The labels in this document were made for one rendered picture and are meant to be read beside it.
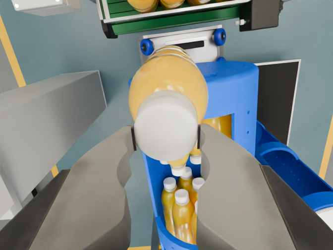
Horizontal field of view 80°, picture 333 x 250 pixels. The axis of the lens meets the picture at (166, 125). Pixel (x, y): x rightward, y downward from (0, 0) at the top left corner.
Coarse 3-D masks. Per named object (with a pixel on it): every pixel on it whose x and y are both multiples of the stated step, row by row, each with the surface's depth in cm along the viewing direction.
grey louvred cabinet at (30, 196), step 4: (32, 192) 190; (36, 192) 195; (28, 196) 179; (32, 196) 184; (24, 200) 174; (28, 200) 179; (24, 204) 174; (0, 220) 150; (4, 220) 153; (8, 220) 157; (0, 224) 150; (4, 224) 153; (0, 228) 149
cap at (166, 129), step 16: (160, 96) 13; (144, 112) 11; (160, 112) 11; (176, 112) 11; (192, 112) 12; (144, 128) 12; (160, 128) 12; (176, 128) 12; (192, 128) 12; (144, 144) 12; (160, 144) 12; (176, 144) 12; (192, 144) 12; (160, 160) 13
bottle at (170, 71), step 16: (160, 48) 27; (176, 48) 26; (144, 64) 17; (160, 64) 15; (176, 64) 15; (192, 64) 17; (144, 80) 15; (160, 80) 14; (176, 80) 14; (192, 80) 15; (128, 96) 17; (144, 96) 14; (176, 96) 13; (192, 96) 14; (208, 96) 17
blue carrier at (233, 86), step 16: (208, 64) 50; (224, 64) 47; (240, 64) 44; (208, 80) 33; (224, 80) 33; (240, 80) 34; (256, 80) 38; (224, 96) 34; (240, 96) 35; (256, 96) 40; (208, 112) 34; (224, 112) 35; (240, 112) 36; (256, 112) 42; (240, 128) 38; (240, 144) 39; (144, 160) 52; (160, 176) 65; (176, 176) 71; (160, 192) 66; (160, 208) 66; (160, 224) 57; (160, 240) 63; (176, 240) 52
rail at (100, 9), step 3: (96, 0) 50; (99, 0) 50; (99, 3) 50; (102, 3) 52; (99, 6) 50; (102, 6) 52; (99, 9) 51; (102, 9) 52; (99, 12) 51; (102, 12) 52; (99, 15) 51; (102, 15) 51; (102, 18) 51; (105, 18) 54
